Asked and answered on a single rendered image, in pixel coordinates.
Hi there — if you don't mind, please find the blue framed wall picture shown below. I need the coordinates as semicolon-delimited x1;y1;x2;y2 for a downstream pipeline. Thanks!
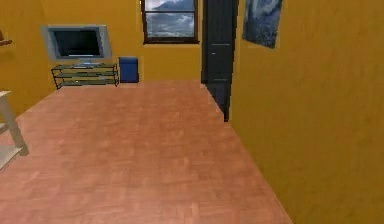
242;0;284;50

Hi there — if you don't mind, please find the dark framed window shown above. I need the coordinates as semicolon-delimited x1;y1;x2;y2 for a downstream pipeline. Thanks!
140;0;200;45

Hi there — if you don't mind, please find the blue square bin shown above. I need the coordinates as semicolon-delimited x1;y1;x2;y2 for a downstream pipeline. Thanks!
118;56;140;84

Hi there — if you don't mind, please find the black room door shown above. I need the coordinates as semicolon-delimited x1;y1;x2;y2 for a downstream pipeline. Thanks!
200;0;240;123

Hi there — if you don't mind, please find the silver flat television set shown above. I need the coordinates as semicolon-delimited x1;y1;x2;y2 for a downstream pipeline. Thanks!
40;24;113;66

